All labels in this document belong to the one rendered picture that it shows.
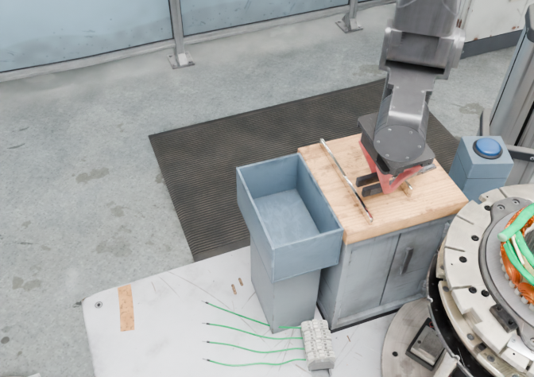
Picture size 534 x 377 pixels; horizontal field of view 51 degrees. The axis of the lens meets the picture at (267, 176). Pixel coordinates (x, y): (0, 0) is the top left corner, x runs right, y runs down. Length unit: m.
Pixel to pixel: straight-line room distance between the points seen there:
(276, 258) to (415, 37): 0.35
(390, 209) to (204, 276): 0.42
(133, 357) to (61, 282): 1.14
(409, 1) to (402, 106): 0.11
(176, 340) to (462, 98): 2.20
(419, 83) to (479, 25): 2.49
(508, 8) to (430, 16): 2.61
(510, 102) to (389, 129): 0.57
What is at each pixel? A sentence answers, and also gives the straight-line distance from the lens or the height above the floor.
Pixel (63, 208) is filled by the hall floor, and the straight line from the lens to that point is 2.35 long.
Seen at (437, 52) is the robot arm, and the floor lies 1.34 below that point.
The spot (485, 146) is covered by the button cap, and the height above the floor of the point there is 1.04.
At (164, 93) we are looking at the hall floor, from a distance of 2.81.
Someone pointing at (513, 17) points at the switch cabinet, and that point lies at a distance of 3.27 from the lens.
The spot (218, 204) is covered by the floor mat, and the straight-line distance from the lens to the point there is 2.23.
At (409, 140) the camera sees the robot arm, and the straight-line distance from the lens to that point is 0.63.
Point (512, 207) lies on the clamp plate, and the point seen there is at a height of 1.10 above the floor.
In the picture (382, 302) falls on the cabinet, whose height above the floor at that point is 0.82.
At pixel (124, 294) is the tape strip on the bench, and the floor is 0.78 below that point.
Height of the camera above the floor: 1.68
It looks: 46 degrees down
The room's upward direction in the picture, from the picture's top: 1 degrees clockwise
